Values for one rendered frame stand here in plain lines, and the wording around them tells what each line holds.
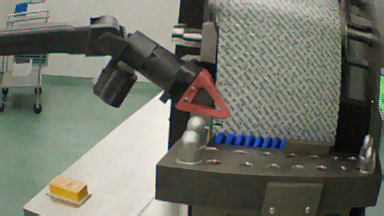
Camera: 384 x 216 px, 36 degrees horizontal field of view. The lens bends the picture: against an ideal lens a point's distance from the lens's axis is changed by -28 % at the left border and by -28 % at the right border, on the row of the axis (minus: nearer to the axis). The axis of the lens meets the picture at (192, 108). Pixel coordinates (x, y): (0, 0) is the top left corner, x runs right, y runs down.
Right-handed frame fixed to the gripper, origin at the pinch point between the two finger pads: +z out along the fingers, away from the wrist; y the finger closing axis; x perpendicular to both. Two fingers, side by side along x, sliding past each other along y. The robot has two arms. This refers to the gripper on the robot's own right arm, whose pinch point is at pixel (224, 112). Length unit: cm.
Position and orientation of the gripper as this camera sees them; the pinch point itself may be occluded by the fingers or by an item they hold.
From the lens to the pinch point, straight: 125.4
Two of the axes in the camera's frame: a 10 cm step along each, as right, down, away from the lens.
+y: -2.0, 1.9, -9.6
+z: 8.1, 5.9, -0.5
